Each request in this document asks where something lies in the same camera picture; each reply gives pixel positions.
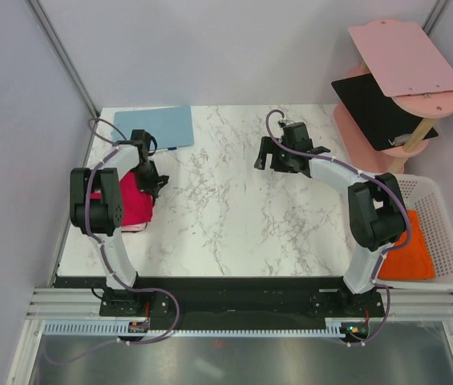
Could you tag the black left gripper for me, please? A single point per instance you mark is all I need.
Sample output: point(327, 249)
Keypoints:
point(151, 187)

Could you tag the white plastic basket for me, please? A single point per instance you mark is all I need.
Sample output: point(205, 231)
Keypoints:
point(422, 195)

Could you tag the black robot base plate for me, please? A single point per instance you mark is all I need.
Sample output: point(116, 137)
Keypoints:
point(243, 302)

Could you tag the white slotted cable duct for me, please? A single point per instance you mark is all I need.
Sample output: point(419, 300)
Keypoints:
point(130, 329)

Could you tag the orange t shirt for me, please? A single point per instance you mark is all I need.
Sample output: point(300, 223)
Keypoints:
point(413, 262)

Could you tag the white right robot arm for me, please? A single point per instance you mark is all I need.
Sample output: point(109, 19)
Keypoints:
point(375, 208)

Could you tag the light blue mat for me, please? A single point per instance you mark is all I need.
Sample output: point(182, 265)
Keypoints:
point(171, 126)

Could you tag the black board on shelf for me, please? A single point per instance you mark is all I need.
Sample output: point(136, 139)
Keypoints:
point(379, 118)

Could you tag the magenta t shirt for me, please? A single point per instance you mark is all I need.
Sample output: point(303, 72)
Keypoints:
point(136, 200)

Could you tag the aluminium frame rails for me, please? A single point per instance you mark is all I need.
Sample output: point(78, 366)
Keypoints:
point(63, 304)

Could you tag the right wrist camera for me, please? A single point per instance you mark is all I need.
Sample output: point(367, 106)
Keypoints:
point(295, 136)

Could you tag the pink t shirt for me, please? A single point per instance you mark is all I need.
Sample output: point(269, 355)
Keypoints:
point(134, 228)

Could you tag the pink tiered shelf stand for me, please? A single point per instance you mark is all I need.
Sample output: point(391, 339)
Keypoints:
point(408, 68)

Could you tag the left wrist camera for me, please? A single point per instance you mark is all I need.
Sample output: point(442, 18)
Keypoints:
point(142, 138)

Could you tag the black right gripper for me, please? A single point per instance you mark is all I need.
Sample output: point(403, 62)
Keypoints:
point(268, 145)

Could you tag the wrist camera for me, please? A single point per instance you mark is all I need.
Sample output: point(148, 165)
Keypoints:
point(142, 138)
point(295, 136)

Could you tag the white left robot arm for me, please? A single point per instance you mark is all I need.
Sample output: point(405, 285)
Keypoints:
point(123, 158)

